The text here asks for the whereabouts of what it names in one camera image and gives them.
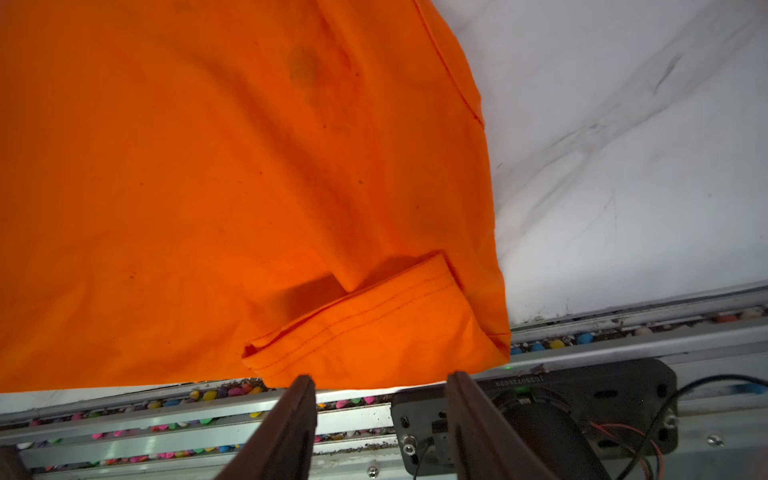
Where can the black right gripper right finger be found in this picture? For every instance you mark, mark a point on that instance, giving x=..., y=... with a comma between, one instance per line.
x=484, y=445

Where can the orange t-shirt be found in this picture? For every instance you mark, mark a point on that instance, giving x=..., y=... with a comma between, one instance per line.
x=207, y=190

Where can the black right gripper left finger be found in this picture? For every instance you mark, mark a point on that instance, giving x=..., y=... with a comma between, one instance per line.
x=281, y=447

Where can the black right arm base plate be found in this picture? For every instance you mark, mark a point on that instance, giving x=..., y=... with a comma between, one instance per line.
x=621, y=409

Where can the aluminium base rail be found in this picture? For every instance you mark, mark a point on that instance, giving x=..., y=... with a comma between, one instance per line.
x=715, y=343

